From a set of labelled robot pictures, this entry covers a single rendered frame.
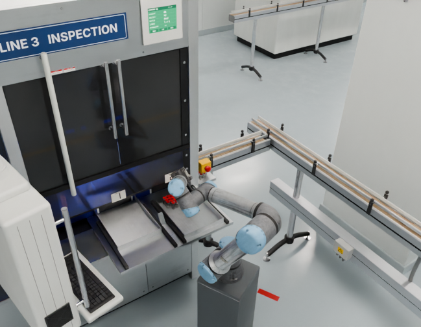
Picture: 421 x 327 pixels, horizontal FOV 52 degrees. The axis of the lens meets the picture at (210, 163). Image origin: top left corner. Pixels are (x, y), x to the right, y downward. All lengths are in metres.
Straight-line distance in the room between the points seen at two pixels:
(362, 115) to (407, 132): 0.37
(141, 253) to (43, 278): 0.64
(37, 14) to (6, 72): 0.27
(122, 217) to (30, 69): 1.01
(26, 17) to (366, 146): 2.45
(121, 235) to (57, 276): 0.64
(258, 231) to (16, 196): 0.93
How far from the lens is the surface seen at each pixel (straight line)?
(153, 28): 2.14
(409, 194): 3.32
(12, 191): 1.74
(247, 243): 1.78
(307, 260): 3.58
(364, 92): 3.29
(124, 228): 2.50
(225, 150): 2.95
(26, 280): 1.85
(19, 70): 2.00
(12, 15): 1.94
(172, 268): 3.14
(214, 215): 2.54
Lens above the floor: 2.58
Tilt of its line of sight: 35 degrees down
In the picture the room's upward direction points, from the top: 1 degrees clockwise
